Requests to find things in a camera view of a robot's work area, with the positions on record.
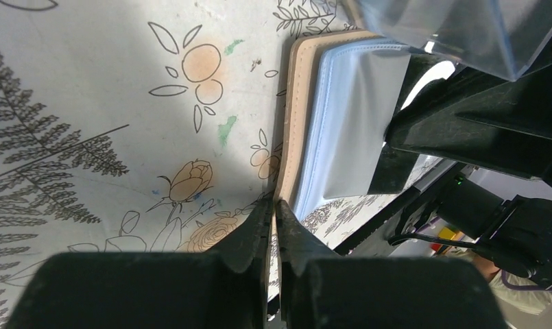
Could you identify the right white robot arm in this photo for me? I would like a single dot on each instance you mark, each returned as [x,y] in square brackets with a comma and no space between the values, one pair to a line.
[516,234]

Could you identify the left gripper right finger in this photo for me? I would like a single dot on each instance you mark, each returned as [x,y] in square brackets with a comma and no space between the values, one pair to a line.
[321,289]

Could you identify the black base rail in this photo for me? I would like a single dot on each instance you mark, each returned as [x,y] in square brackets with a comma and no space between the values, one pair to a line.
[429,181]

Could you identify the clear acrylic card box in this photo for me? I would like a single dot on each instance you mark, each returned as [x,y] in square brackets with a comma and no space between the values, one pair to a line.
[501,38]

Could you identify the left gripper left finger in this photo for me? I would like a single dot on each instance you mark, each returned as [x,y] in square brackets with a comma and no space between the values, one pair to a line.
[223,287]

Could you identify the tan card holder wallet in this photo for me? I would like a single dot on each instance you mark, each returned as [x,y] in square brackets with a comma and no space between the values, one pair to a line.
[342,92]

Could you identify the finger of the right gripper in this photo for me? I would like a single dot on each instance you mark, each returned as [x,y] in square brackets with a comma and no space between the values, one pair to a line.
[485,121]

